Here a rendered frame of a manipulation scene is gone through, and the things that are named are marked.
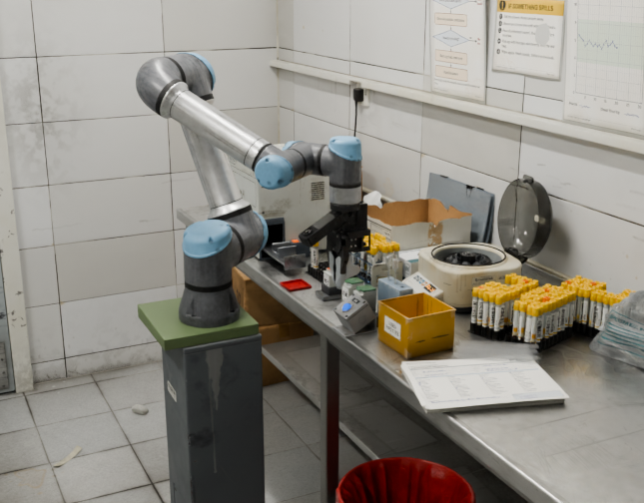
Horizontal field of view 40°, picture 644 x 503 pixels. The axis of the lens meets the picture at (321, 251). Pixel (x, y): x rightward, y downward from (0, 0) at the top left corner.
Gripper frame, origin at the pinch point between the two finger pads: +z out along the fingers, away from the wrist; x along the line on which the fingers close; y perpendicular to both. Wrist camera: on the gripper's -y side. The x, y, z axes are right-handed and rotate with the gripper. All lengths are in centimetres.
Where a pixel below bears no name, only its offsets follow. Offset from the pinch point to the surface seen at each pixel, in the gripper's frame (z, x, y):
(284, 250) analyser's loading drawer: 6, 50, 8
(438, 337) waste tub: 9.0, -20.5, 16.2
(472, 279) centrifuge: 3.4, -3.4, 37.3
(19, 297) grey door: 58, 186, -53
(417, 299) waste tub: 4.3, -7.7, 18.3
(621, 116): -38, -18, 68
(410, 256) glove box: 5.8, 25.9, 36.8
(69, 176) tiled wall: 10, 192, -27
